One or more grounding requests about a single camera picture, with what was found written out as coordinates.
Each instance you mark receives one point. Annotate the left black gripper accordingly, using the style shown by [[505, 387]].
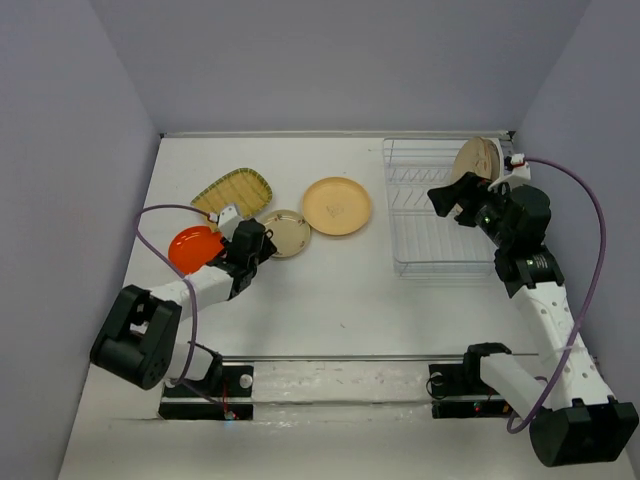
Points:
[[266, 249]]

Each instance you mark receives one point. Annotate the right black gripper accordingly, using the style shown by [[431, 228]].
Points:
[[446, 197]]

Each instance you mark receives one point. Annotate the small cream calligraphy plate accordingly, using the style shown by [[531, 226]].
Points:
[[291, 232]]

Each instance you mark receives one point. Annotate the beige bird-pattern plate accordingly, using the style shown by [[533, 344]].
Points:
[[480, 156]]

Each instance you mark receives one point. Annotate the white plate green rim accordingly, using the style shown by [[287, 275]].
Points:
[[501, 160]]

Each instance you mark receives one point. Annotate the peach round plate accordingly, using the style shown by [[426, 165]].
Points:
[[336, 206]]

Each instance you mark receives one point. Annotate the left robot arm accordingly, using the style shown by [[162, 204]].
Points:
[[137, 341]]

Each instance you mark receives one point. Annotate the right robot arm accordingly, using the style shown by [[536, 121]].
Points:
[[572, 415]]

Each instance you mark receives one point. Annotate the green bamboo-pattern tray plate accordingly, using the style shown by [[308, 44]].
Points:
[[244, 187]]

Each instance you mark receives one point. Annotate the orange round plate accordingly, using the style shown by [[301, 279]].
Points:
[[193, 248]]

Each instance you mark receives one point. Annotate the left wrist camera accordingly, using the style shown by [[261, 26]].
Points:
[[228, 220]]

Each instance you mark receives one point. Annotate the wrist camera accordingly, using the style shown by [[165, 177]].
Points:
[[517, 173], [228, 220]]

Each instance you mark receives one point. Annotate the white wire dish rack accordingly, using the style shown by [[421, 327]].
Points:
[[424, 245]]

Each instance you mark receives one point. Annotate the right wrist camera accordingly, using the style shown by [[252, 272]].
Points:
[[517, 173]]

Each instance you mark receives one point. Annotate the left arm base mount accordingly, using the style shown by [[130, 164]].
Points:
[[228, 399]]

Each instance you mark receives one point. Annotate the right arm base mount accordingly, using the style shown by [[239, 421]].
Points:
[[455, 397]]

